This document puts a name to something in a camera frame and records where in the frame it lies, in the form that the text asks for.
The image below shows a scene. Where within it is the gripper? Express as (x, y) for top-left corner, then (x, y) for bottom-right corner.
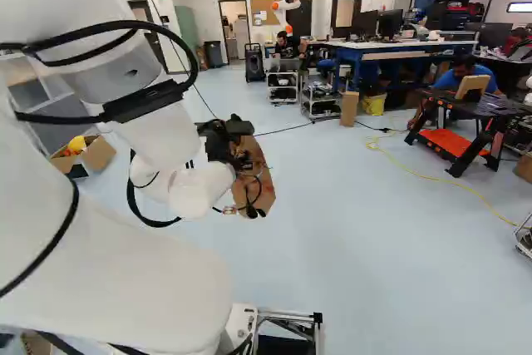
(194, 113), (255, 166)

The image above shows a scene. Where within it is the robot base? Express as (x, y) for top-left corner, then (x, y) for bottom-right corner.
(224, 303), (325, 355)

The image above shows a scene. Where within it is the yellow bag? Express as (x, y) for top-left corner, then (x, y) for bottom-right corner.
(360, 94), (386, 117)

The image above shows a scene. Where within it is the white cart with laptop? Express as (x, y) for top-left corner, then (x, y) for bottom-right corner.
(265, 57), (301, 106)

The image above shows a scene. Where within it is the black rolling case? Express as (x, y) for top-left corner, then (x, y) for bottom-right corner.
(244, 42), (267, 83)

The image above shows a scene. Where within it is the person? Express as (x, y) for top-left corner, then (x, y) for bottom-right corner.
(431, 54), (505, 101)
(273, 30), (308, 61)

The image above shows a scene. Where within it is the open cardboard box with toys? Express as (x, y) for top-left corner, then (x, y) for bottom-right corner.
(49, 134), (118, 180)

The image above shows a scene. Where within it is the tall cardboard box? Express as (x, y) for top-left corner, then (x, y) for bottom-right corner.
(339, 91), (360, 128)

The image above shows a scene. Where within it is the blue workbench table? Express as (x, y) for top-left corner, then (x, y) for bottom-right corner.
(331, 38), (480, 117)

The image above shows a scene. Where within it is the black and orange folding workbench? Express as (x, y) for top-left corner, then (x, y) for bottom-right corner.
(403, 87), (532, 179)

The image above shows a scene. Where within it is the black floor cable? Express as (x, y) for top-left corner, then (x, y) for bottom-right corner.
(253, 121), (314, 138)

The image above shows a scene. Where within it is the metal wire cart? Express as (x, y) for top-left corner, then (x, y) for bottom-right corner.
(299, 79), (342, 122)

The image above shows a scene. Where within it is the yellow floor cable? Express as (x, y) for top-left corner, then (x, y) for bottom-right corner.
(364, 126), (523, 230)

